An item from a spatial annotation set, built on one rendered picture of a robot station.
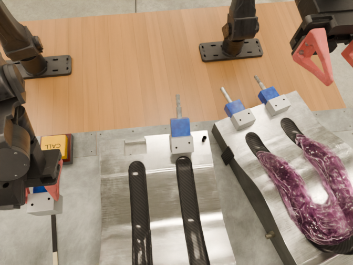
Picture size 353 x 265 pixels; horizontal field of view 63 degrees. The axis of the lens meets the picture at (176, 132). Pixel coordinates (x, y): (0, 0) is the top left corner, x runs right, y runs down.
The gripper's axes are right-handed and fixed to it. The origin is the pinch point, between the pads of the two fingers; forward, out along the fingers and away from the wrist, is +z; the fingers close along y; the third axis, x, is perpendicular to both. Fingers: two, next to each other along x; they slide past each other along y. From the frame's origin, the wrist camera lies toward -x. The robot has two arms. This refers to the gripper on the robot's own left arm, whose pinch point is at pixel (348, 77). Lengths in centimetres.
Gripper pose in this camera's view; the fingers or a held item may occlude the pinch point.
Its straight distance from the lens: 50.0
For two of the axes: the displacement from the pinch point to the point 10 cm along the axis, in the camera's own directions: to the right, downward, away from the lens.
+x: -0.5, 3.8, 9.3
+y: 9.9, -1.2, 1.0
